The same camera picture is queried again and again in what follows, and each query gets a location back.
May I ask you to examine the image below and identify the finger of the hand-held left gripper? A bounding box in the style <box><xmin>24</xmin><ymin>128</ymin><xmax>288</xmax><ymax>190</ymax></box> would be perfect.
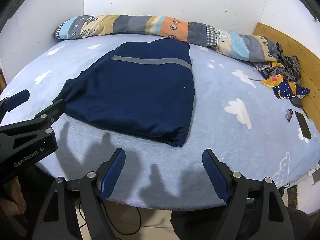
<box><xmin>0</xmin><ymin>99</ymin><xmax>66</xmax><ymax>151</ymax></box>
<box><xmin>0</xmin><ymin>89</ymin><xmax>30</xmax><ymax>120</ymax></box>

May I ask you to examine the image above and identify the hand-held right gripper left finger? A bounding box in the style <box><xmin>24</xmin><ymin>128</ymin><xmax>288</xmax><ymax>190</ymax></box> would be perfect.
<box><xmin>31</xmin><ymin>148</ymin><xmax>126</xmax><ymax>240</ymax></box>

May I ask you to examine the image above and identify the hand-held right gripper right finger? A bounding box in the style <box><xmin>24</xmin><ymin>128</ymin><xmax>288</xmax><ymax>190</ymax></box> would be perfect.
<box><xmin>202</xmin><ymin>149</ymin><xmax>295</xmax><ymax>240</ymax></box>

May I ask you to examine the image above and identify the navy blue shirt grey stripe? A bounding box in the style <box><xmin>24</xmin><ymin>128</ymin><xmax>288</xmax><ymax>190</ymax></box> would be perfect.
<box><xmin>57</xmin><ymin>39</ymin><xmax>196</xmax><ymax>148</ymax></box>

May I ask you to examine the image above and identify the person's left hand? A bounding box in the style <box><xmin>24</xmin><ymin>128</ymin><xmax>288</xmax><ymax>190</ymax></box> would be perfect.
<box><xmin>0</xmin><ymin>177</ymin><xmax>25</xmax><ymax>217</ymax></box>

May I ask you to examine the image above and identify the light blue cloud bedsheet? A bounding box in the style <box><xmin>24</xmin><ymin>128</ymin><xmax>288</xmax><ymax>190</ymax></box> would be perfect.
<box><xmin>0</xmin><ymin>34</ymin><xmax>320</xmax><ymax>209</ymax></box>

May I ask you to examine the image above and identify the black phone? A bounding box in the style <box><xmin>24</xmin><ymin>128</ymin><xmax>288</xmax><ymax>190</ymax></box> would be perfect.
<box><xmin>294</xmin><ymin>111</ymin><xmax>312</xmax><ymax>140</ymax></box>

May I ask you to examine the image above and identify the yellow cloth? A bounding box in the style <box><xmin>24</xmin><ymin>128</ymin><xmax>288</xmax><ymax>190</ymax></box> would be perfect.
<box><xmin>260</xmin><ymin>74</ymin><xmax>285</xmax><ymax>90</ymax></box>

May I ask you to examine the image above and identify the navy star print cloth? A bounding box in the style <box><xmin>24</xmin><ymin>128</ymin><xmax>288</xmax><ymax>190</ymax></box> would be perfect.
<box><xmin>272</xmin><ymin>81</ymin><xmax>311</xmax><ymax>100</ymax></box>

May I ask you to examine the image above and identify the rolled patchwork quilt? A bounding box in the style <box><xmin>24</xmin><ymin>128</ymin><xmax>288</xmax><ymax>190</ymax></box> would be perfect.
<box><xmin>52</xmin><ymin>14</ymin><xmax>280</xmax><ymax>62</ymax></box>

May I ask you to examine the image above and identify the dark patterned garment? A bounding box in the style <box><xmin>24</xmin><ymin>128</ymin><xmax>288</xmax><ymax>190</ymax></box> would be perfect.
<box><xmin>254</xmin><ymin>42</ymin><xmax>302</xmax><ymax>85</ymax></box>

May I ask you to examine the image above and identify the wooden headboard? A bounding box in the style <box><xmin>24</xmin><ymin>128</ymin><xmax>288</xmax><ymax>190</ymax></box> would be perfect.
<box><xmin>252</xmin><ymin>22</ymin><xmax>320</xmax><ymax>140</ymax></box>

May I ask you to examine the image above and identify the black cable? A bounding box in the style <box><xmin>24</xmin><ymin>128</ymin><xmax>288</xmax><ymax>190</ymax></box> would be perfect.
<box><xmin>76</xmin><ymin>200</ymin><xmax>142</xmax><ymax>235</ymax></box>

